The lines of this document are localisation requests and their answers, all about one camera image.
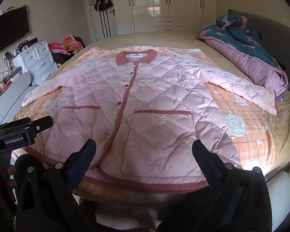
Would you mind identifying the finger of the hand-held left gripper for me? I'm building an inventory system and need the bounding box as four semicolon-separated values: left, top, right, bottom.
13;115;54;133

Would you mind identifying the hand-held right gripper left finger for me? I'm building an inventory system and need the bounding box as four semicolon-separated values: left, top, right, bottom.
14;138;98;232

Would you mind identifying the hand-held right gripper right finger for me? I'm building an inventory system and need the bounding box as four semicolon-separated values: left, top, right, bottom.
157;140;273;232

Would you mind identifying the pink quilted jacket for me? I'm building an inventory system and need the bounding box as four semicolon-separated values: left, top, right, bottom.
21;49;284;192

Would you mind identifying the dark clothes pile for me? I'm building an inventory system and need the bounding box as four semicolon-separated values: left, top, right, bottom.
52;37;87;66

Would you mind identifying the white oval table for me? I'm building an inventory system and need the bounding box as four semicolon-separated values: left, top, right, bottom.
0;72;37;129

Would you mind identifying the orange checked blanket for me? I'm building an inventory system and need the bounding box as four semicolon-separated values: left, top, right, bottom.
14;45;276;200

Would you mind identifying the white drawer cabinet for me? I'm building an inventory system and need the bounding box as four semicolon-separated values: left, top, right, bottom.
13;39;59;87

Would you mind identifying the white rounded object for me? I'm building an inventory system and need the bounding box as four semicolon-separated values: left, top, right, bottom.
265;171;290;225

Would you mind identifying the pink printed blanket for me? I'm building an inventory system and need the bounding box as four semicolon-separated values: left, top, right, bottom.
48;35;84;54

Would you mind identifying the white door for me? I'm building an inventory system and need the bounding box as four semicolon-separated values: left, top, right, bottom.
82;0;119;42

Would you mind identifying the blue floral duvet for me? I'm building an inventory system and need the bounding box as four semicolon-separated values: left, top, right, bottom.
196;14;288;102

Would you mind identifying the black striped hanging bag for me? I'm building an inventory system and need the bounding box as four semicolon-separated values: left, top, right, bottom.
94;0;106;12

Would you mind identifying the grey headboard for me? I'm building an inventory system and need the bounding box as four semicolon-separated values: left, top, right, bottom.
227;9;290;84

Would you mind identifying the white wardrobe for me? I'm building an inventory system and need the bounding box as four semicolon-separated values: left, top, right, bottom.
110;0;217;35

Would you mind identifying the black wall television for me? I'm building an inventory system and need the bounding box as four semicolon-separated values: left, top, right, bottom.
0;6;30;55

